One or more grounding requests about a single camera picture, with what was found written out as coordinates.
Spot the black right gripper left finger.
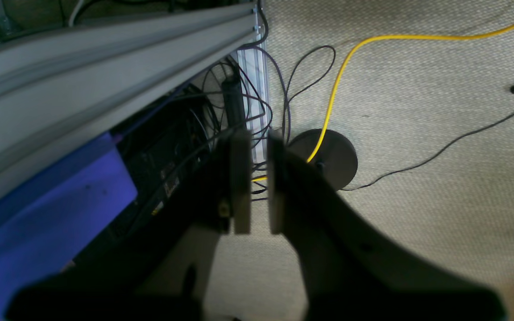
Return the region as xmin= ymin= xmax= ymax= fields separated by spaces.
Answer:
xmin=5 ymin=129 xmax=252 ymax=321

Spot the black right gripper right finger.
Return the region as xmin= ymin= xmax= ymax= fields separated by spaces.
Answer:
xmin=267 ymin=132 xmax=507 ymax=321

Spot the blue plastic sheet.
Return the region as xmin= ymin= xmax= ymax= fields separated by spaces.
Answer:
xmin=0 ymin=133 xmax=137 ymax=319

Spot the round black stand base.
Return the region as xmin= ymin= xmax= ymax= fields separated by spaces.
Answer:
xmin=288 ymin=129 xmax=358 ymax=190

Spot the black electronics box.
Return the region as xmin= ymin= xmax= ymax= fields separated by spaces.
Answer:
xmin=73 ymin=93 xmax=220 ymax=265

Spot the grey aluminium frame beam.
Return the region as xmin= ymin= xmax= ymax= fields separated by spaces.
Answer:
xmin=0 ymin=3 xmax=256 ymax=199

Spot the yellow cable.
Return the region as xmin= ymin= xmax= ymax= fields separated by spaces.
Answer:
xmin=252 ymin=0 xmax=514 ymax=182

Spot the thin black floor cable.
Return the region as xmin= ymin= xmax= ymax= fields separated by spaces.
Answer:
xmin=340 ymin=91 xmax=514 ymax=192

